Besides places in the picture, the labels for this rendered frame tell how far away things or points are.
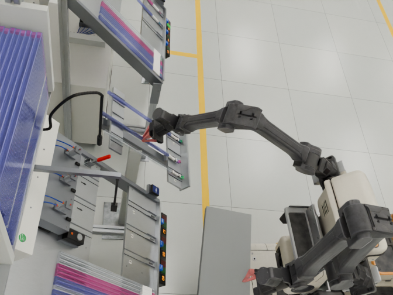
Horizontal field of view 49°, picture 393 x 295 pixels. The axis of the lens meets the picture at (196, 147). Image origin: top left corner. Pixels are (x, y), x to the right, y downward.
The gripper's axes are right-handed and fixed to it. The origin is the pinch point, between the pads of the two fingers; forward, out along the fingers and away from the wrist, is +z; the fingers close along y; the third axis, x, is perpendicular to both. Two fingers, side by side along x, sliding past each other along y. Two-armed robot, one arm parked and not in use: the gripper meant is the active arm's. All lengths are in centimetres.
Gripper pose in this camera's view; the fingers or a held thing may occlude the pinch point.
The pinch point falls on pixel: (144, 139)
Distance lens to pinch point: 199.5
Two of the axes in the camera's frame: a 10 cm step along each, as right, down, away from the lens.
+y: 0.5, 8.1, -5.9
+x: 6.2, 4.3, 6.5
